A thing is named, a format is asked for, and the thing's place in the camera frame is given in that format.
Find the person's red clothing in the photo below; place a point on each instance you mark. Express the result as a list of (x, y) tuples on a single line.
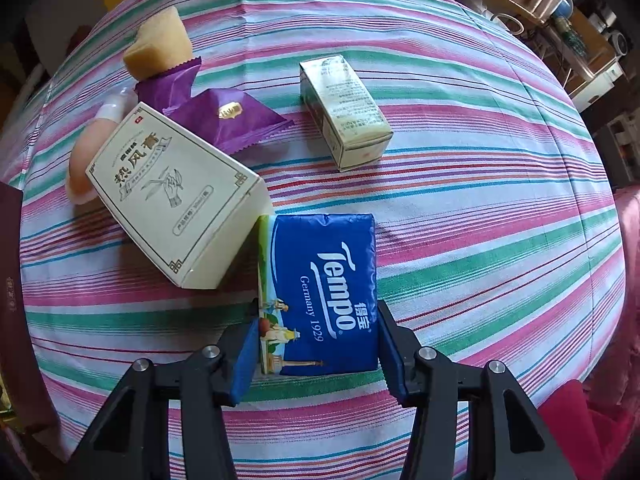
[(600, 435)]

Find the yellow sponge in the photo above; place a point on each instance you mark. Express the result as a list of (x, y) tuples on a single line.
[(155, 45)]

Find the purple snack packet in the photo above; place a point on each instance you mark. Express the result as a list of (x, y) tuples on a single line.
[(215, 115)]

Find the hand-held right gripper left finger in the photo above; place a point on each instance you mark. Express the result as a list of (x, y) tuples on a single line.
[(245, 360)]

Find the blue tissue pack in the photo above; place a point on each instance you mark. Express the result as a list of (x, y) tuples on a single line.
[(320, 290)]

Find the large cream box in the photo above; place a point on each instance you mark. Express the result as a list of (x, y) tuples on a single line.
[(165, 195)]

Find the pink silicone cup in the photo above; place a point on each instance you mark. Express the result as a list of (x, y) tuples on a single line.
[(87, 160)]

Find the striped tablecloth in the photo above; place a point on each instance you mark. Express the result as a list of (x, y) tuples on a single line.
[(475, 210)]

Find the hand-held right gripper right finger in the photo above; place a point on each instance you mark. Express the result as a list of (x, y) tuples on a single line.
[(392, 360)]

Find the small cream box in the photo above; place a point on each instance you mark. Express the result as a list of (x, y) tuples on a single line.
[(345, 110)]

